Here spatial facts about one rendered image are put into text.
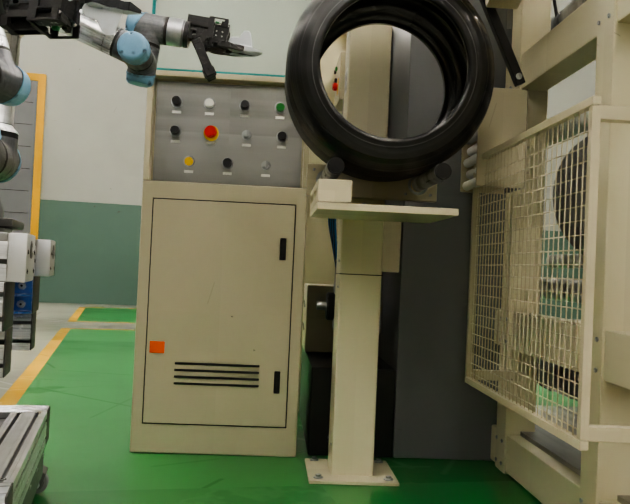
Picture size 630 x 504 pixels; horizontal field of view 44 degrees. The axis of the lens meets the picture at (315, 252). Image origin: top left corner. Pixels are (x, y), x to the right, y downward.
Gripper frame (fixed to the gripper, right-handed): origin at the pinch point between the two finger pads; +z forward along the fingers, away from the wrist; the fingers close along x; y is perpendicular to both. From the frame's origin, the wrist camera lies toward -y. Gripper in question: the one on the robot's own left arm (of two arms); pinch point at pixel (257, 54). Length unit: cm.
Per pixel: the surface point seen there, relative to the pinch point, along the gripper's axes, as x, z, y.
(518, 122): 19, 79, -1
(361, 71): 26.3, 30.7, 7.4
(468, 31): -12, 53, 12
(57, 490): 6, -35, -125
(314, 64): -11.8, 15.5, -3.0
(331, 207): -10.6, 25.6, -38.4
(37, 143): 866, -322, 58
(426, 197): 24, 56, -28
